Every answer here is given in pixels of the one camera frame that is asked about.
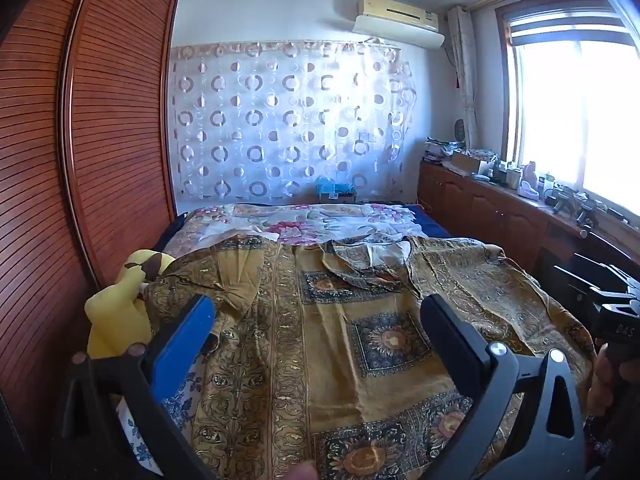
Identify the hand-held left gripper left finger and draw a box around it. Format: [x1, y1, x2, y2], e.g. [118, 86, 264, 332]
[55, 295, 221, 480]

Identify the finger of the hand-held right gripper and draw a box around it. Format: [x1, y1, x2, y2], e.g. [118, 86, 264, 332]
[554, 265, 626, 307]
[570, 252, 640, 286]

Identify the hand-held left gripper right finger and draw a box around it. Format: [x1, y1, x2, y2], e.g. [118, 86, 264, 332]
[420, 294, 588, 480]

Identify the mustard patterned shirt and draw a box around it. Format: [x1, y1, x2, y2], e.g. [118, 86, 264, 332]
[142, 235, 598, 480]

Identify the person's right hand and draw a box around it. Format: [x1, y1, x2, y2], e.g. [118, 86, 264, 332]
[587, 345, 633, 416]

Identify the person's left hand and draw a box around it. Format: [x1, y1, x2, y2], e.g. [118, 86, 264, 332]
[280, 462, 321, 480]

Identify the spare black gripper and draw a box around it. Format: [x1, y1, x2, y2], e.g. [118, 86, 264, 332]
[575, 197, 607, 238]
[550, 185, 581, 217]

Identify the blue floral white sheet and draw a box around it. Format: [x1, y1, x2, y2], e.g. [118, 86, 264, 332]
[117, 375, 201, 471]

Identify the yellow plush toy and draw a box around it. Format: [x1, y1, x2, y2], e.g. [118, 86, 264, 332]
[85, 249, 176, 361]

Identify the dark blue blanket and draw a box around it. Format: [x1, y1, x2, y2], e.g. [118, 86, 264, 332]
[415, 205, 451, 238]

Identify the long wooden cabinet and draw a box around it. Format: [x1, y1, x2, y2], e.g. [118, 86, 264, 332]
[417, 160, 640, 281]

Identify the wooden framed window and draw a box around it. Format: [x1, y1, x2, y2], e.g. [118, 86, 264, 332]
[495, 0, 640, 221]

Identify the pink floral quilt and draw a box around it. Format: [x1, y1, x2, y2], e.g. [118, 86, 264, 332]
[162, 202, 421, 261]

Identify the open cardboard box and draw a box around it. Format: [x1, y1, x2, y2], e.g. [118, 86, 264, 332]
[450, 151, 493, 176]

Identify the box with blue items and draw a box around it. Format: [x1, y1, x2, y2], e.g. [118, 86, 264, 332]
[315, 176, 357, 205]

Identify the pile of packets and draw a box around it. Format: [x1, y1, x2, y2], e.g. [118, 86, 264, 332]
[424, 137, 461, 163]

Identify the wooden slatted wardrobe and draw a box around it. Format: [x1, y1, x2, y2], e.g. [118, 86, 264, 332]
[0, 0, 181, 461]

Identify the beige patterned window curtain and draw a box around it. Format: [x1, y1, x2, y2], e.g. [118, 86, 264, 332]
[446, 6, 481, 161]

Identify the circle-patterned sheer curtain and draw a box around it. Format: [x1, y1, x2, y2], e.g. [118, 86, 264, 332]
[170, 40, 418, 206]

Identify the wall air conditioner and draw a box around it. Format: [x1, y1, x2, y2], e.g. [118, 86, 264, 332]
[356, 0, 440, 33]
[352, 14, 446, 50]

